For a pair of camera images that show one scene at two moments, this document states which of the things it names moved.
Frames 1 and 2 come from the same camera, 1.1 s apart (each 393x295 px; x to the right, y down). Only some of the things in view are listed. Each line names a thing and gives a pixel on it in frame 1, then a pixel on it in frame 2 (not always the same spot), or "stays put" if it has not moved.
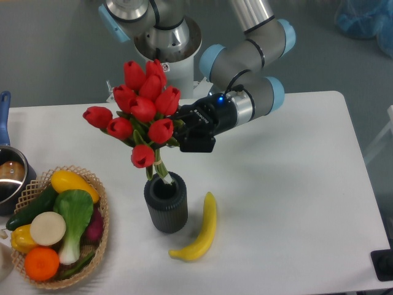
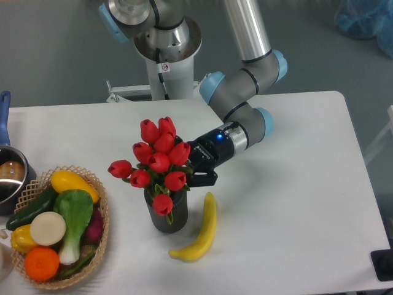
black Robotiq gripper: [207, 117] → [208, 152]
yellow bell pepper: [21, 239] stays put
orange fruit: [42, 264] stays put
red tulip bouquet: [142, 115] → [161, 165]
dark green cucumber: [44, 202] stays put
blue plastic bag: [364, 19] stays put
